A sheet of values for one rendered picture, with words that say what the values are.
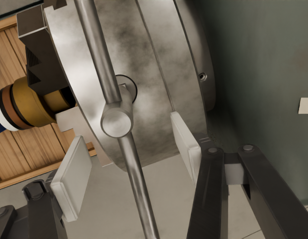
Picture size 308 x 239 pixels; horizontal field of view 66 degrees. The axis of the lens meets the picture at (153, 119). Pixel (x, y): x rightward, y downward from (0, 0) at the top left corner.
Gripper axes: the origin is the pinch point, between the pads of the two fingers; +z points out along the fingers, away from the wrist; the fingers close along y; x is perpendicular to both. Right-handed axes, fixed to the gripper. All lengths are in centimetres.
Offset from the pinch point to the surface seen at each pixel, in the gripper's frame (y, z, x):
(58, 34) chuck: -4.4, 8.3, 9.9
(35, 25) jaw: -7.3, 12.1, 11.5
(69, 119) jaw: -10.1, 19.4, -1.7
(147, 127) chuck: 1.6, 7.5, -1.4
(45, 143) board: -25.3, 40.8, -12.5
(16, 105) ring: -16.6, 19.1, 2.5
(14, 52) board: -24, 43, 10
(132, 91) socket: 1.1, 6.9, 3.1
